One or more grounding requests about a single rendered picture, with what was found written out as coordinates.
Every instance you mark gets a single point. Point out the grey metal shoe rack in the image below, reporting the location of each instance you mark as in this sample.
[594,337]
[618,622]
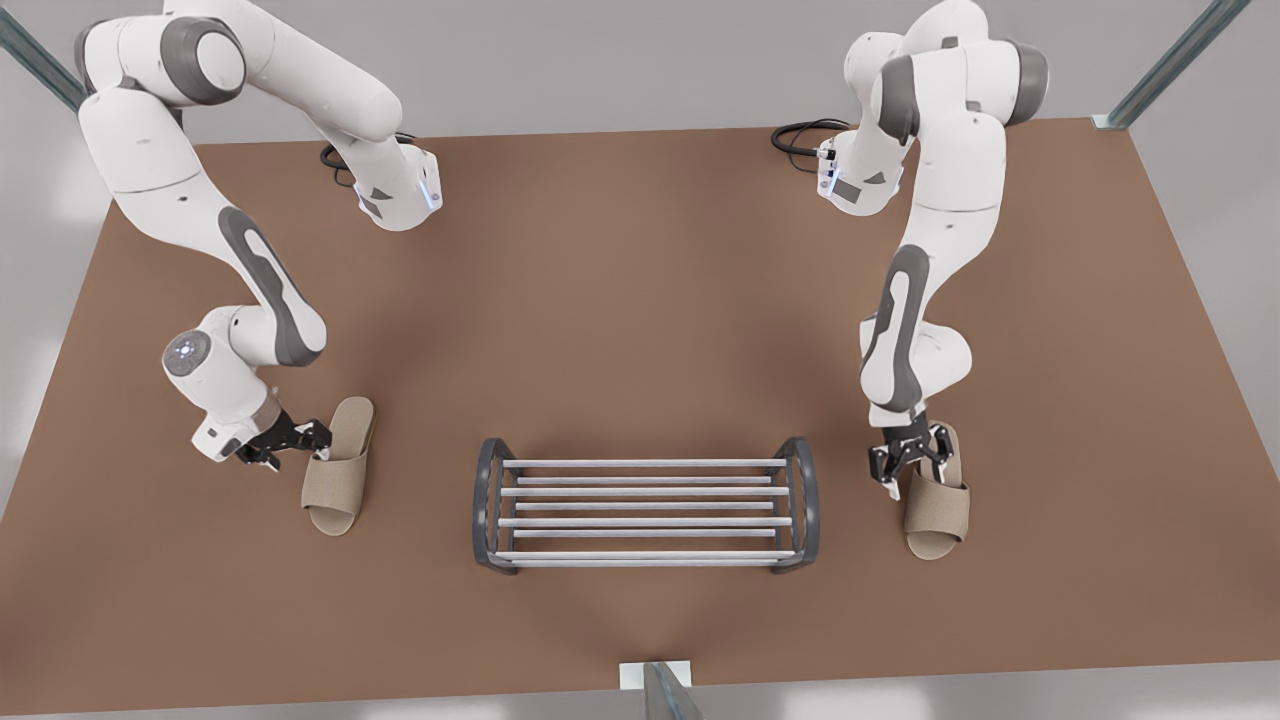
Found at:
[645,505]

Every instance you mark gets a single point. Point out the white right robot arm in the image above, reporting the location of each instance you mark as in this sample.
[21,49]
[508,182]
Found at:
[150,150]

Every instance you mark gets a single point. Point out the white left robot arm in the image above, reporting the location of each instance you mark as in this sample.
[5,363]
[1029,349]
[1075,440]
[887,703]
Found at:
[950,150]

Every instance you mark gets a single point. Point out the silver frame post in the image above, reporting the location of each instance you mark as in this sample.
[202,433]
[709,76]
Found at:
[35,55]
[1170,65]
[662,690]

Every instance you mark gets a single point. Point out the beige slipper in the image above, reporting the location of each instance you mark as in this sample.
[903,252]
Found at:
[938,505]
[338,466]

